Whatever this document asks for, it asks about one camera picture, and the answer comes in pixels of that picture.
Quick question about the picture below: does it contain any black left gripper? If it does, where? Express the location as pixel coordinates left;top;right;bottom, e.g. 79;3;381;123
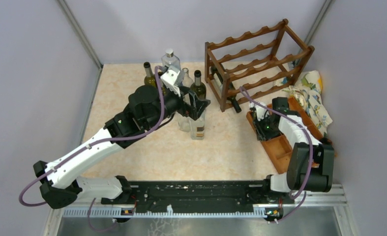
145;83;210;129

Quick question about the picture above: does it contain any clear whisky bottle black label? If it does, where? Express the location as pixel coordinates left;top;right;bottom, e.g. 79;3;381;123
189;111;206;140

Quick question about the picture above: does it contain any dark green wine bottle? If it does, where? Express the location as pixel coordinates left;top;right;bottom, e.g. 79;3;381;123
210;66;243;114

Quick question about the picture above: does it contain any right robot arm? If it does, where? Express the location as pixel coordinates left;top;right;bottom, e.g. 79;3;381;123
249;97;335;203

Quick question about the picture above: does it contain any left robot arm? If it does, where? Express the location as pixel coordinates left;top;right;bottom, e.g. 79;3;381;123
33;85;210;209

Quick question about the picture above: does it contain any green wine bottle grey capsule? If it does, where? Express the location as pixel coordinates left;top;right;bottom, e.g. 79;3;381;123
190;70;207;99

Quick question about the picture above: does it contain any clear empty glass bottle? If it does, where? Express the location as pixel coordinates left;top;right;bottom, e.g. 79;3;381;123
177;67;194;132

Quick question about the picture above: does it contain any green wine bottle far left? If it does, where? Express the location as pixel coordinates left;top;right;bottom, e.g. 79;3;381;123
143;61;157;88

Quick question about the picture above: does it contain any clear blue vodka bottle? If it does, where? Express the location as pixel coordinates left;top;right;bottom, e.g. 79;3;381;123
161;48;181;70

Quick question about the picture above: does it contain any wooden wine rack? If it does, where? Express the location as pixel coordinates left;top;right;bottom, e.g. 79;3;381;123
205;19;315;112

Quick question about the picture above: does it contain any dinosaur print cloth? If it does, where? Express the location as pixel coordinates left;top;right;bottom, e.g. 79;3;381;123
282;70;333;137

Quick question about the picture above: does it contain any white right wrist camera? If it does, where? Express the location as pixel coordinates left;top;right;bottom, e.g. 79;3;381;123
249;102;269;121

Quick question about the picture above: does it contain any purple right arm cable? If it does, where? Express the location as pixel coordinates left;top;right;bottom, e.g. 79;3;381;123
238;86;314;224

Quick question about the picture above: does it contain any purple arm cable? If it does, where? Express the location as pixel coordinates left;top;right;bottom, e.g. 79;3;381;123
19;65;168;233
238;86;314;224

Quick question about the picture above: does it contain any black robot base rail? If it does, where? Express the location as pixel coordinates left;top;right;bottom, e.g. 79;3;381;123
100;180;295;215

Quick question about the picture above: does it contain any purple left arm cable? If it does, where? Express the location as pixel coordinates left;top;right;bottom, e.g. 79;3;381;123
19;65;168;233

